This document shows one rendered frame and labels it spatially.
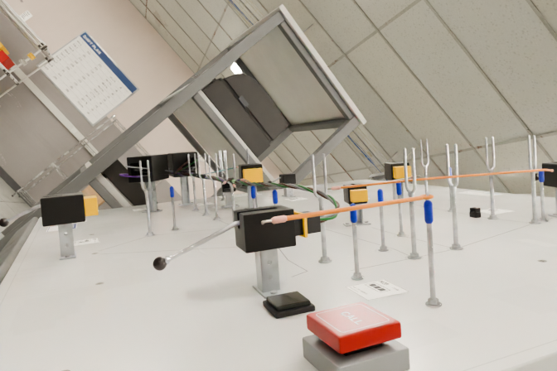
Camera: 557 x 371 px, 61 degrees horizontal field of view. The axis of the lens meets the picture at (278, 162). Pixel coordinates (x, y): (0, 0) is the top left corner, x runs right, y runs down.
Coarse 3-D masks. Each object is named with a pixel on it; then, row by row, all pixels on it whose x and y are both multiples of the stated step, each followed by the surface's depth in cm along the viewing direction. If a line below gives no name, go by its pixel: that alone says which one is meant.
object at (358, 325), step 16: (352, 304) 37; (320, 320) 34; (336, 320) 34; (352, 320) 33; (368, 320) 33; (384, 320) 33; (320, 336) 33; (336, 336) 31; (352, 336) 31; (368, 336) 32; (384, 336) 32; (400, 336) 33; (352, 352) 32
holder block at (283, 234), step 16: (256, 208) 53; (272, 208) 52; (288, 208) 51; (240, 224) 50; (256, 224) 49; (272, 224) 50; (288, 224) 50; (240, 240) 50; (256, 240) 49; (272, 240) 50; (288, 240) 50
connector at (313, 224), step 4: (304, 212) 54; (308, 212) 54; (316, 216) 52; (296, 220) 51; (300, 220) 51; (308, 220) 52; (312, 220) 52; (316, 220) 52; (296, 224) 51; (300, 224) 51; (308, 224) 52; (312, 224) 52; (316, 224) 52; (320, 224) 52; (296, 228) 51; (300, 228) 51; (308, 228) 52; (312, 228) 52; (316, 228) 52; (320, 228) 52; (296, 232) 51; (300, 232) 51; (308, 232) 52; (312, 232) 52; (316, 232) 52
